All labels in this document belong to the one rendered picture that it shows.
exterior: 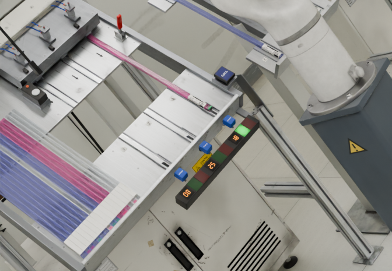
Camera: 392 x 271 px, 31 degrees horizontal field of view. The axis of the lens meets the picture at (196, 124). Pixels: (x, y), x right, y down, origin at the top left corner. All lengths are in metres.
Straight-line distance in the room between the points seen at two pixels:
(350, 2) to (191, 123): 1.04
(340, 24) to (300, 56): 1.24
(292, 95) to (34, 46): 0.84
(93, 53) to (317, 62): 0.86
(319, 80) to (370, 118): 0.14
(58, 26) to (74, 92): 0.23
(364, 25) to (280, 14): 1.30
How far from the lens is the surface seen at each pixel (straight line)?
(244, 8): 1.61
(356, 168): 1.79
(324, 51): 1.65
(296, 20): 1.62
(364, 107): 1.66
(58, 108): 2.16
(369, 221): 2.57
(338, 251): 2.56
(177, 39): 4.30
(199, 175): 1.98
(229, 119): 2.05
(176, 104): 2.11
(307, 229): 2.78
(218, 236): 2.42
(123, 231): 1.93
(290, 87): 2.35
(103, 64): 2.24
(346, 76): 1.68
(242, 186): 2.47
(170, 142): 2.03
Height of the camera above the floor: 1.35
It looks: 17 degrees down
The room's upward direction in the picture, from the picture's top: 39 degrees counter-clockwise
